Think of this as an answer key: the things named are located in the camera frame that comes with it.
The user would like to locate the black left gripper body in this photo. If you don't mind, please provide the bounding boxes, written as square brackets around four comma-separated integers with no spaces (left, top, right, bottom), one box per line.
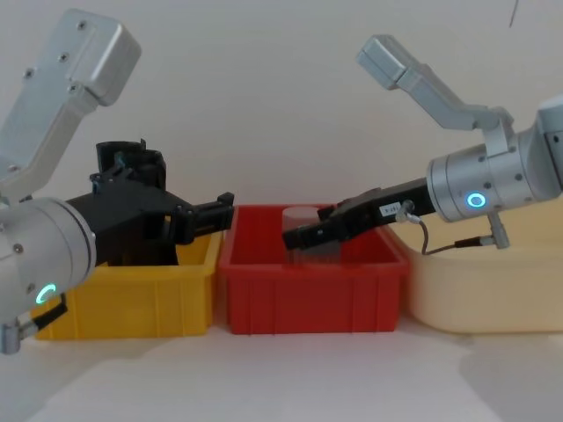
[64,179,195,267]

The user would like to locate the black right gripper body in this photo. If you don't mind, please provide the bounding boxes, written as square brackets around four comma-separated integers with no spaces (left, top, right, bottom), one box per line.
[333,175,435,242]

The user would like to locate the clear plastic cylinder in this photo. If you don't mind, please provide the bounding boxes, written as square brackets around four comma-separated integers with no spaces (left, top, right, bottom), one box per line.
[281,205,342,266]

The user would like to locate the red plastic bin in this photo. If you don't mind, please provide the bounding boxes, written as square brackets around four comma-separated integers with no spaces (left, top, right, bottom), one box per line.
[217,203,411,336]

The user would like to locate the yellow plastic bin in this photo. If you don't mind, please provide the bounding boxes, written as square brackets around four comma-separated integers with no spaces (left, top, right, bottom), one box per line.
[34,228,223,340]

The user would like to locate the cream plastic tub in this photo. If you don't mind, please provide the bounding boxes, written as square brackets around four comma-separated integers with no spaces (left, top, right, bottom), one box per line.
[386,200,563,334]

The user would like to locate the thin dark right gripper cable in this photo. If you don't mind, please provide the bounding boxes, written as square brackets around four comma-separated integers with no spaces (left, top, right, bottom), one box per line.
[395,200,498,256]

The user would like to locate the thin dark gripper cable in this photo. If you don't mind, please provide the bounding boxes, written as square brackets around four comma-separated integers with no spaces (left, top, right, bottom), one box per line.
[29,293,69,331]
[395,200,498,256]

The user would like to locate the thin dark left gripper cable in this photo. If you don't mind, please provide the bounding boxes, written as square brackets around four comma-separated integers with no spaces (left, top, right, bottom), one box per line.
[29,293,69,331]

